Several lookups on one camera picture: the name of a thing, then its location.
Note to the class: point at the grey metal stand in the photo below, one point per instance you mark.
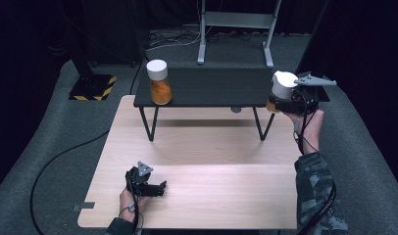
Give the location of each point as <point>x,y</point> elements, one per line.
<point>238,19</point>

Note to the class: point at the person's left hand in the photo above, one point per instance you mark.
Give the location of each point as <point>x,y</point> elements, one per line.
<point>128,202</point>

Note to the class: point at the orange powder jar white lid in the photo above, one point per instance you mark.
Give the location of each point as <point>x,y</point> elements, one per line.
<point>159,84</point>
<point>283,86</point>

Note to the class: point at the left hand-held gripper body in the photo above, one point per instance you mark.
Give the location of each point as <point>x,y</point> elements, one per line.
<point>139,179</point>

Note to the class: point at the black stand with striped base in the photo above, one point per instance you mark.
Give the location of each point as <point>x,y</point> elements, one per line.
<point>313,39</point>
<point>92,86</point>

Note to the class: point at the grey tape strip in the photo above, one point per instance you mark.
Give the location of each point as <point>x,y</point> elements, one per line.
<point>84,206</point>

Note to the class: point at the grey round disc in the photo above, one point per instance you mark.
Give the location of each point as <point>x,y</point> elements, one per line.
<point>236,109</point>

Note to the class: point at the person's right hand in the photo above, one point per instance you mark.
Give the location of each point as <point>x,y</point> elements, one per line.
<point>313,130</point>

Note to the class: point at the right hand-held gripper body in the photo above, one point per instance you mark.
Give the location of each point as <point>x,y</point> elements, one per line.
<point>308,98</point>

